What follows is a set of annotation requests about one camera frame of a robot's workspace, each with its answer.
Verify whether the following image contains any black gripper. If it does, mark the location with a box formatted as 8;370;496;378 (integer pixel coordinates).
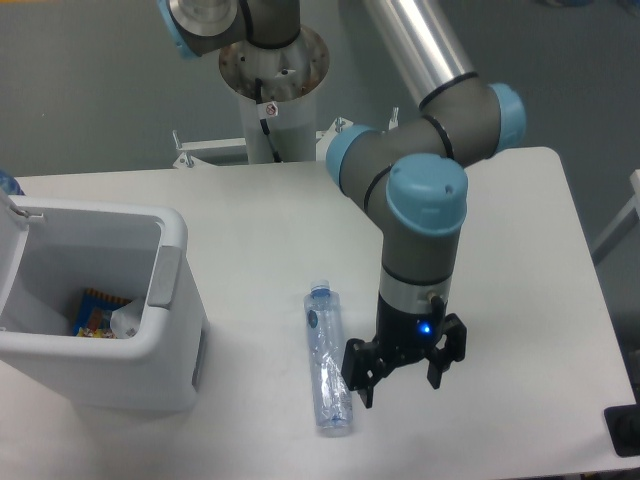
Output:
341;295;467;409

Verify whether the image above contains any crushed clear plastic bottle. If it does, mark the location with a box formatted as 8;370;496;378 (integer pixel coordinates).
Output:
304;280;353;437

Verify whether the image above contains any white plastic bag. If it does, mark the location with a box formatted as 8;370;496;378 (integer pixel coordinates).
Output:
110;298;145;339

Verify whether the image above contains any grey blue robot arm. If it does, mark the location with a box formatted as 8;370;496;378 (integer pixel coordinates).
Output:
158;1;526;406

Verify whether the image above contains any white plastic trash can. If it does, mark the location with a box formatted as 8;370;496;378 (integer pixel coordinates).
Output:
1;194;208;411

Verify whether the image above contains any black device at table edge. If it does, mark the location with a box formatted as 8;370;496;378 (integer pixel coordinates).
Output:
604;404;639;458

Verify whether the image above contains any colourful snack wrapper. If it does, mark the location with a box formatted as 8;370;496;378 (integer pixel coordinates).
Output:
72;288;132;339

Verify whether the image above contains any blue object at left edge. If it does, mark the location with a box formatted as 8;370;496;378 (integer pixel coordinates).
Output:
0;170;25;196

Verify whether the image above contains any white frame at right edge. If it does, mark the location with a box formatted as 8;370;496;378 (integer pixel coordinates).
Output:
591;169;639;265

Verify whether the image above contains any white metal base frame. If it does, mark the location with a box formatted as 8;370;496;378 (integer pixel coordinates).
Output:
171;106;403;169

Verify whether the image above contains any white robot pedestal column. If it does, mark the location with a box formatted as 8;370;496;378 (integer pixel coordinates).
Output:
219;26;330;164

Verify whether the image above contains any black cable on pedestal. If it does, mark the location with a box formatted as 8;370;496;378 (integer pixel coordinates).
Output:
254;77;282;164

